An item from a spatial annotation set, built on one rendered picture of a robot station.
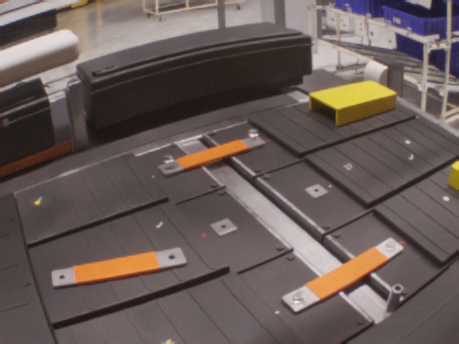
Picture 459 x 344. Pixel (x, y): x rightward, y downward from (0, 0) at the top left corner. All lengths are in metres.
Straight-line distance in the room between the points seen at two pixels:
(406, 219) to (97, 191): 0.39
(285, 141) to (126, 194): 0.23
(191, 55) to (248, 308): 0.47
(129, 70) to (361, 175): 0.38
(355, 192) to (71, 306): 0.36
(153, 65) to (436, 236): 0.50
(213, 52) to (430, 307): 0.56
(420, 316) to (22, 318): 0.39
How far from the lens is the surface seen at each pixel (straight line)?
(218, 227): 0.55
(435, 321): 0.44
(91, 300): 0.47
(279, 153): 0.69
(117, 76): 0.75
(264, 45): 0.85
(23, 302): 0.48
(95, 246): 0.53
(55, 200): 0.63
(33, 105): 0.73
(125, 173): 0.65
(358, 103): 0.77
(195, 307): 0.44
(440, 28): 3.08
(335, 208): 0.58
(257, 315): 0.43
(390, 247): 0.52
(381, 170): 0.65
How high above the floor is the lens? 1.33
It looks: 32 degrees down
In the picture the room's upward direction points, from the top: 2 degrees counter-clockwise
